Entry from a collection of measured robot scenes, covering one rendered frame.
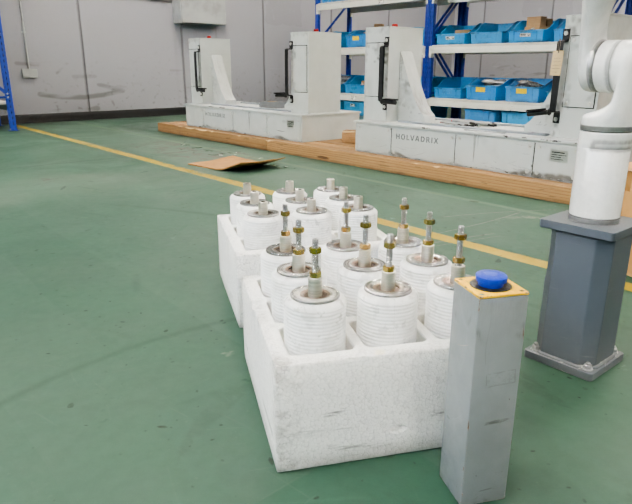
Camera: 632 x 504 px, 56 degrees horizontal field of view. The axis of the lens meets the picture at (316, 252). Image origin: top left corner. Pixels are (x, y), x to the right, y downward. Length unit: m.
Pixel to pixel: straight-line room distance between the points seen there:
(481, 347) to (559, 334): 0.52
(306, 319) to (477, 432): 0.28
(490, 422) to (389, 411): 0.17
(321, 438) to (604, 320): 0.63
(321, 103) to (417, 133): 1.04
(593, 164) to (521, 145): 1.82
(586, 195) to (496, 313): 0.50
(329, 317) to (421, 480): 0.28
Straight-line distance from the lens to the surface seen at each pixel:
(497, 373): 0.82
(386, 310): 0.90
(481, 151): 3.15
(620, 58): 1.20
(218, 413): 1.10
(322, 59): 4.23
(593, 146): 1.22
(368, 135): 3.65
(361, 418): 0.94
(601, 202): 1.23
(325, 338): 0.89
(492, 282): 0.78
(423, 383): 0.94
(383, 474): 0.96
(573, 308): 1.27
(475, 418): 0.84
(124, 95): 7.39
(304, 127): 4.14
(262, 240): 1.38
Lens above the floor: 0.59
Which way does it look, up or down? 17 degrees down
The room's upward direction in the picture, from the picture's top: straight up
